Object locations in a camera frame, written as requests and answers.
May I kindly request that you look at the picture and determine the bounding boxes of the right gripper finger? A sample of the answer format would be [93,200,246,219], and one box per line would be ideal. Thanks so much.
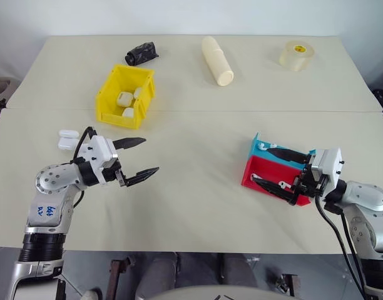
[267,147,310,164]
[252,177,295,201]

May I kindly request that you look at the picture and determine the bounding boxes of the yellow plastic bin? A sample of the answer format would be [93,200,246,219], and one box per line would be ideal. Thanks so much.
[94,63,156,131]

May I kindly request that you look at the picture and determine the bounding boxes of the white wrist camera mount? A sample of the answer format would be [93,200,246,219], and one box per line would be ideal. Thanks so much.
[310,146,343,189]
[77,134,119,184]

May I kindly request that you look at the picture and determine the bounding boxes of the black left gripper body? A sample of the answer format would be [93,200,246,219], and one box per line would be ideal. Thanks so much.
[100,158,130,189]

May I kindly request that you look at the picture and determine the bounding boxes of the cream cylindrical tube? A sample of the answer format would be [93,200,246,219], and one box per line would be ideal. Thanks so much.
[201,36,235,88]

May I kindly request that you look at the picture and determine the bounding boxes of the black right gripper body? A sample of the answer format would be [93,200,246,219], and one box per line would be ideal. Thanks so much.
[289,155,330,207]

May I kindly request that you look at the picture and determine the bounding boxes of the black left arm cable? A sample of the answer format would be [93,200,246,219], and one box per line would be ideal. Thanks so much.
[69,126,98,164]

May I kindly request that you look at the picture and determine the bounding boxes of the rusty metal bracket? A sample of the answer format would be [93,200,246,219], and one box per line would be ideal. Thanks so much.
[104,255,136,300]
[273,272,301,297]

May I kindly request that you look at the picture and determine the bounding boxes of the red plastic tray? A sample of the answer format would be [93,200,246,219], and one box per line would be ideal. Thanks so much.
[240,155,312,208]

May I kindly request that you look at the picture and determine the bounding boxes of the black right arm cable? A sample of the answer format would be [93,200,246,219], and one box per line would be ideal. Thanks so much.
[314,192,369,299]

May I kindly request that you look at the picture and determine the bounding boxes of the white open charging case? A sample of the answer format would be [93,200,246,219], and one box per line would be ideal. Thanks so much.
[57,129,79,151]

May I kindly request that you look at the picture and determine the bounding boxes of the blue plastic tray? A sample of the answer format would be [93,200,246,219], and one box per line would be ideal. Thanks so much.
[245,131,318,171]

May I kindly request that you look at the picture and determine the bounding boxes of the black crumpled plastic bag roll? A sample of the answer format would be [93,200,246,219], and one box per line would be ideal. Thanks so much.
[123,41,161,66]

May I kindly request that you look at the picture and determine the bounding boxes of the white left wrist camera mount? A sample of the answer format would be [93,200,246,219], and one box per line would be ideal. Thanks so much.
[77,134,119,184]

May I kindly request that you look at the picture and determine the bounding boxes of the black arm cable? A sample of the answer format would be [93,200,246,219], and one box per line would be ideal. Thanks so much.
[69,126,98,164]
[314,192,369,299]

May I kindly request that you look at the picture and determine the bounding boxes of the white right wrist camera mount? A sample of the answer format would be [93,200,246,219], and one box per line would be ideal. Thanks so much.
[310,146,343,189]

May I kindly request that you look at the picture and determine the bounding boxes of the clear adhesive tape roll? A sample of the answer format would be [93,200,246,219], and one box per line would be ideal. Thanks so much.
[278,39,315,73]

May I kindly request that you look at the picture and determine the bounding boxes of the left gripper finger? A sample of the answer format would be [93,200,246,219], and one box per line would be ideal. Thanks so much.
[123,166,160,188]
[112,137,147,151]

